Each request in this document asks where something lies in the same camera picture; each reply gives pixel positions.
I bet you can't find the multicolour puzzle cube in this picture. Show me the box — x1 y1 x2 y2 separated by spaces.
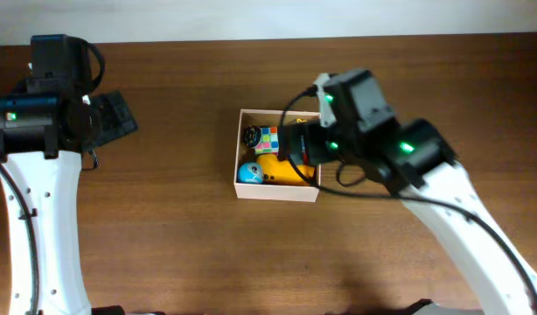
255 127 280 155

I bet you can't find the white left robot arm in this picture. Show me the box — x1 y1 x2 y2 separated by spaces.
0 34 137 314

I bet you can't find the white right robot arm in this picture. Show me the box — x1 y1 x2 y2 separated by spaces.
278 68 537 314

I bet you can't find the blue toy ball with eyes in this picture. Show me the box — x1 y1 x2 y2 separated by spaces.
237 162 264 185

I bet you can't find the black round spinning top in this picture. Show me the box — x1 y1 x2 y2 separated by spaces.
241 126 262 149

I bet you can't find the yellow rubber whale toy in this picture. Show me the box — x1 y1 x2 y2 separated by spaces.
256 154 308 186

